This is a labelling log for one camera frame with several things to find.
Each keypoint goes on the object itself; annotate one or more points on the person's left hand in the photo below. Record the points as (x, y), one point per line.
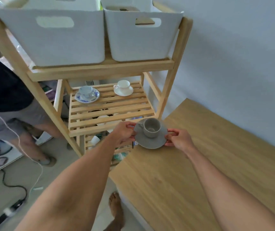
(120, 134)

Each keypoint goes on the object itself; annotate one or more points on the person's right hand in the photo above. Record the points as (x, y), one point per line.
(179, 141)

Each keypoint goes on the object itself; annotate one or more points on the person's left thumb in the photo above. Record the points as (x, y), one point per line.
(130, 125)

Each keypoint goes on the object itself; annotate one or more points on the person's right thumb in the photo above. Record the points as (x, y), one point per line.
(172, 131)

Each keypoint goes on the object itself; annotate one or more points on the grey saucer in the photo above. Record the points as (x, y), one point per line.
(149, 141)

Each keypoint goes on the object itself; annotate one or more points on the person's right forearm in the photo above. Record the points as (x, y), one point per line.
(229, 190)

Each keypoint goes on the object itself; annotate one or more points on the person's left forearm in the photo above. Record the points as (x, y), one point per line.
(75, 187)

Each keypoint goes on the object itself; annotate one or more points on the grey cup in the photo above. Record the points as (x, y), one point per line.
(152, 132)

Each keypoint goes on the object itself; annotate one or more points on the white bowl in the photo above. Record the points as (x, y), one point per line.
(103, 119)

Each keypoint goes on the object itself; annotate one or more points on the white saucer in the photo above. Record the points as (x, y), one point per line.
(124, 92)

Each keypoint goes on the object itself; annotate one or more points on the small white mug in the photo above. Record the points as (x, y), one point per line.
(94, 140)

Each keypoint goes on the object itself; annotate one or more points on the white cup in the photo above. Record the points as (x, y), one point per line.
(123, 84)

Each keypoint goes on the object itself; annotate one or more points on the blue floral saucer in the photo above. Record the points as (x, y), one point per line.
(89, 100)

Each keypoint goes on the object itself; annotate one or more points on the blue floral cup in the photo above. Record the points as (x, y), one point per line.
(86, 91)

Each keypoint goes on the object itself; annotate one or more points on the wooden shelf rack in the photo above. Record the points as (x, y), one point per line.
(99, 69)

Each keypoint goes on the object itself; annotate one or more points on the person's bare foot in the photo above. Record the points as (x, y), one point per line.
(117, 209)

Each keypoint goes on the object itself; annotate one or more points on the large white storage bin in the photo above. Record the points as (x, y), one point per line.
(53, 40)

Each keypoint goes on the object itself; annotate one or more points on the white box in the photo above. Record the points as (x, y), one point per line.
(127, 2)

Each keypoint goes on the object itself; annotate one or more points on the black power strip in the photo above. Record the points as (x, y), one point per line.
(6, 214)

